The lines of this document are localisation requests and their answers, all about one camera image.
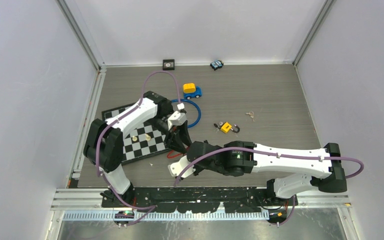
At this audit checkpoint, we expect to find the blue ring hoop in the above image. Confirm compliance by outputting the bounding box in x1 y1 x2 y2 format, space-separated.
168 98 202 128

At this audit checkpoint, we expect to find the perforated metal rail strip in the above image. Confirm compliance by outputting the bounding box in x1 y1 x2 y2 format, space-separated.
62 209 270 222

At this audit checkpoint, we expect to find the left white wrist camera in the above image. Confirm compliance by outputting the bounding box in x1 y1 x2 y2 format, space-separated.
167 110 187 130

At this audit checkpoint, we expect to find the yellow black padlock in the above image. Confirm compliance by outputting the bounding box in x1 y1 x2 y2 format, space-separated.
213 122 240 134

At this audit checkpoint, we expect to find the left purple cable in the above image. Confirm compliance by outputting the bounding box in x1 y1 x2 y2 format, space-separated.
94 70 186 227

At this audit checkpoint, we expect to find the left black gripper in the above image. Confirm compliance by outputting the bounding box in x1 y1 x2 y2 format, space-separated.
146 116 191 154

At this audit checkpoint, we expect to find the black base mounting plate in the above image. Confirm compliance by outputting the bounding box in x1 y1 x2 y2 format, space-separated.
100 186 298 214

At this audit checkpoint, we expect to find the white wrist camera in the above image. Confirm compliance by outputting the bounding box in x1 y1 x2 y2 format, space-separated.
167 155 196 180
167 110 187 130

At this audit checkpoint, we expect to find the blue yellow toy car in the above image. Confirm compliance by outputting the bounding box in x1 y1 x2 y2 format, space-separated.
182 83 203 100

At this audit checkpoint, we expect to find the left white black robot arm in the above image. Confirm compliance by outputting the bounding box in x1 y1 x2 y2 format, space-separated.
83 91 192 207

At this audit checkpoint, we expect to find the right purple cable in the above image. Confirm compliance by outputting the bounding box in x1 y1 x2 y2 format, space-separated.
173 147 365 227

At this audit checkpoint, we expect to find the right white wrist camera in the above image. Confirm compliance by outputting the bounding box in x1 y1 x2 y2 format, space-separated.
167 155 196 180

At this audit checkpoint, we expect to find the small black square box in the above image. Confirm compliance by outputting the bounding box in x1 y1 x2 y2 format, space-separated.
162 59 175 71

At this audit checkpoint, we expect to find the red cable seal tag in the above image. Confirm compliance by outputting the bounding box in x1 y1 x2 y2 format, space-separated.
166 150 185 159

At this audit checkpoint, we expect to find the black white chessboard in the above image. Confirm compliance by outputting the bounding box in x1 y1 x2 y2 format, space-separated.
101 103 173 166

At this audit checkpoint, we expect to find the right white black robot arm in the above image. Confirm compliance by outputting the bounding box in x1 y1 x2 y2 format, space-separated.
186 140 348 205

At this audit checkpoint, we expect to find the black blue owl toy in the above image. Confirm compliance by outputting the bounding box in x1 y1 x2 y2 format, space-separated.
209 60 224 71

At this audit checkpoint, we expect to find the light wooden chess pawn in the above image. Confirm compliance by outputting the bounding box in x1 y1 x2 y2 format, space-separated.
145 134 152 141

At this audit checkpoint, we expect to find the purple cable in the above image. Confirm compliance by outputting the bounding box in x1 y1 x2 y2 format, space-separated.
173 147 365 227
94 70 186 227

